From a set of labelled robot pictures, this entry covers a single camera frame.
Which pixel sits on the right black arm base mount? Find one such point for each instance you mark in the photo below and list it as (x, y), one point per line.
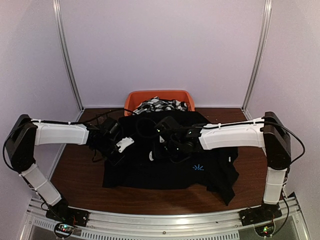
(259, 214)

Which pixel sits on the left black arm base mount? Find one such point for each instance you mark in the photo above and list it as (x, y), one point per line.
(68, 215)

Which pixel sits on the black t-shirt blue logo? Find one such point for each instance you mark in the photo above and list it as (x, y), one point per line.
(154, 165)

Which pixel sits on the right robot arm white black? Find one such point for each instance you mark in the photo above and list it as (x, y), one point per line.
(266, 132)

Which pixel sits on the right aluminium corner post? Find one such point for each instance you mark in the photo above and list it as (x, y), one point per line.
(265, 26)

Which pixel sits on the black brooch display tray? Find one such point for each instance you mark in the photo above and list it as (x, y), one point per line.
(101, 118)

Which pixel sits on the aluminium front rail frame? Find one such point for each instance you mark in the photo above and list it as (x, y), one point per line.
(221, 225)

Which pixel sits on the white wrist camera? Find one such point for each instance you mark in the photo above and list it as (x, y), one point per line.
(161, 139)
(124, 143)

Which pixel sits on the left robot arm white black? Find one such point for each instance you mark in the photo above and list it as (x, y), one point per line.
(18, 148)

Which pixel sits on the left aluminium corner post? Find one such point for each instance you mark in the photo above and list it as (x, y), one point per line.
(65, 53)

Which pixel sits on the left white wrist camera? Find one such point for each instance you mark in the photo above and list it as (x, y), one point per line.
(124, 143)

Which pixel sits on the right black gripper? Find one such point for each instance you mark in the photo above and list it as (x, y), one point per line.
(157, 151)

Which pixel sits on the aluminium corner post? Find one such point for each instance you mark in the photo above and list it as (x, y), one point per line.
(265, 26)
(65, 53)

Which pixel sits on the round picture brooch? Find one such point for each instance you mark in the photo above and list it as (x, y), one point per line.
(151, 156)

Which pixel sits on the black white checkered shirt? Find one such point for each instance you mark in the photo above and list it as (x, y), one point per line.
(156, 104)

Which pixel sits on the orange plastic bin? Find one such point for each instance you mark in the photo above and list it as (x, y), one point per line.
(135, 98)

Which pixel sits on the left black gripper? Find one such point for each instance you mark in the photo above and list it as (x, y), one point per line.
(117, 160)

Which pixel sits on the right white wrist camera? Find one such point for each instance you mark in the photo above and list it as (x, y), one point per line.
(161, 139)

